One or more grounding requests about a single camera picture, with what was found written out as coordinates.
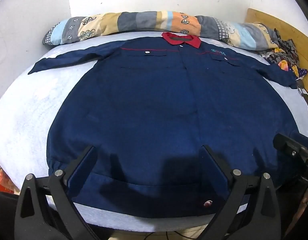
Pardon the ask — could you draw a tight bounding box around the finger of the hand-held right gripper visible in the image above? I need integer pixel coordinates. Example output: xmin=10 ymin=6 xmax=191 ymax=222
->
xmin=273 ymin=133 xmax=308 ymax=164

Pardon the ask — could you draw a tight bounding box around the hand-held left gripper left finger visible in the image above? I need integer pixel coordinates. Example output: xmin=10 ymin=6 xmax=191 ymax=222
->
xmin=15 ymin=145 xmax=98 ymax=240

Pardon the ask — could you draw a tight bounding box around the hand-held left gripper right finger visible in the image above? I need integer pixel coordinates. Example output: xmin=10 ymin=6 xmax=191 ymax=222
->
xmin=199 ymin=145 xmax=284 ymax=240

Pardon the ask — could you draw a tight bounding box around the navy blue work jacket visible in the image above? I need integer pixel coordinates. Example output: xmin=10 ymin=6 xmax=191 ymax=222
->
xmin=27 ymin=32 xmax=308 ymax=218

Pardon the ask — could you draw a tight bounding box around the orange patterned box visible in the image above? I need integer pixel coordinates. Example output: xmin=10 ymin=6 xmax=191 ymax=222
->
xmin=0 ymin=160 xmax=15 ymax=194

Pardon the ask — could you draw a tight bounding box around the light blue cloud blanket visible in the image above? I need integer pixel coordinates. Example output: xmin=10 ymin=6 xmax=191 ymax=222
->
xmin=0 ymin=30 xmax=308 ymax=233

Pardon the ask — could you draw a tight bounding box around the colourful patterned cloth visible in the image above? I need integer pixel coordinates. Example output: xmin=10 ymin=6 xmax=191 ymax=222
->
xmin=260 ymin=27 xmax=308 ymax=79

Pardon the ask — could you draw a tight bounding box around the person's black clothing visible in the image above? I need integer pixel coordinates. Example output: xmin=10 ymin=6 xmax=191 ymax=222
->
xmin=0 ymin=192 xmax=25 ymax=240

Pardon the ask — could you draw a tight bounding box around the wooden headboard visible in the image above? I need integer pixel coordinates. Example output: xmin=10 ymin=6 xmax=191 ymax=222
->
xmin=245 ymin=8 xmax=308 ymax=98

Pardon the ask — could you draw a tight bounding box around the rolled patchwork quilt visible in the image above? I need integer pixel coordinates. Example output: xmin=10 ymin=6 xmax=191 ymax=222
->
xmin=42 ymin=10 xmax=281 ymax=53

